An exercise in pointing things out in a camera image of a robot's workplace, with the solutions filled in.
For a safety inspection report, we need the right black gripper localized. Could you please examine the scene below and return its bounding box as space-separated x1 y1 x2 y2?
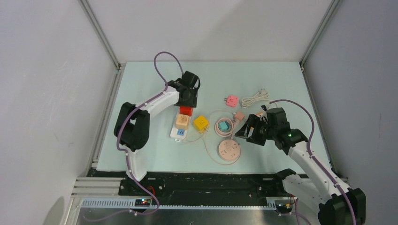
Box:
235 113 276 146

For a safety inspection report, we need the pink round power strip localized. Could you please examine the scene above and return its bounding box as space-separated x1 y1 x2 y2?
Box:
218 139 241 162

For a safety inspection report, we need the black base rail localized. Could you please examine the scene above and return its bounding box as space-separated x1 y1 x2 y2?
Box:
88 169 292 207

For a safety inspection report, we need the pink square plug adapter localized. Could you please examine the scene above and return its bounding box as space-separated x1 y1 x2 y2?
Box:
224 95 239 108

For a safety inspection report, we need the pink coiled cable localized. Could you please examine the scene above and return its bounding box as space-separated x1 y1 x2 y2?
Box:
183 110 243 166

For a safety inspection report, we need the teal cube socket adapter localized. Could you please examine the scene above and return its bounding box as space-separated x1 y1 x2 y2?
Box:
217 121 230 133

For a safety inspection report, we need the beige cube plug adapter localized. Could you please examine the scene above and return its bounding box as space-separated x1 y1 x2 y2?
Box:
175 114 191 130

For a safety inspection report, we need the yellow cube socket adapter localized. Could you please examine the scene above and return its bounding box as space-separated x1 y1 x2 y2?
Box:
193 115 209 133

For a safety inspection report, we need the light green table mat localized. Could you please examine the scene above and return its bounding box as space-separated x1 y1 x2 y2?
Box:
97 62 329 173

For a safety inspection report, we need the red cube socket adapter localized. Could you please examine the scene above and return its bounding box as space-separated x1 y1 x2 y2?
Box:
179 106 194 117

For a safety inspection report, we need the white multicolour power strip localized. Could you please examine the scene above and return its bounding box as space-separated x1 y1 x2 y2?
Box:
170 110 191 142

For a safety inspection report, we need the white bundled cable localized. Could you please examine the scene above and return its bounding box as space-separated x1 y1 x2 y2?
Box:
241 89 269 109

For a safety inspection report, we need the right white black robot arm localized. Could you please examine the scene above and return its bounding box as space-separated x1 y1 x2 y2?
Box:
234 108 366 225

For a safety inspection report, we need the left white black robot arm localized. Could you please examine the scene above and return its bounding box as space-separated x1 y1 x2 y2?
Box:
114 71 200 195

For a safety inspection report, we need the small pink plug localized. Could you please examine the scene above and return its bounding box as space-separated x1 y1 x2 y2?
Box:
233 112 245 126

